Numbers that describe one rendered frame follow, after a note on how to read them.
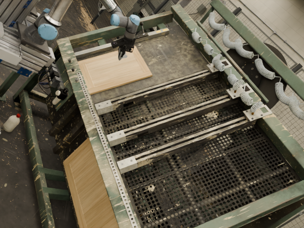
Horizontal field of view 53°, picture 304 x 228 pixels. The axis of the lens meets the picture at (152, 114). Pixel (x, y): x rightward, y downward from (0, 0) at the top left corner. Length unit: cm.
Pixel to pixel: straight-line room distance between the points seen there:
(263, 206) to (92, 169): 133
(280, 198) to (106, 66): 176
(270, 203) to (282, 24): 627
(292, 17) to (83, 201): 659
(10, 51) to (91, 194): 120
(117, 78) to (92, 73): 23
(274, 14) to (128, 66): 585
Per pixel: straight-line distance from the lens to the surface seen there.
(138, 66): 277
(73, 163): 277
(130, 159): 210
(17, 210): 269
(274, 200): 210
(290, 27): 789
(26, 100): 333
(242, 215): 201
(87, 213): 254
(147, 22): 329
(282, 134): 233
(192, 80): 258
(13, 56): 221
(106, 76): 272
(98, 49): 297
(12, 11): 241
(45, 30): 211
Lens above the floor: 197
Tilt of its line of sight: 19 degrees down
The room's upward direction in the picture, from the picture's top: 48 degrees clockwise
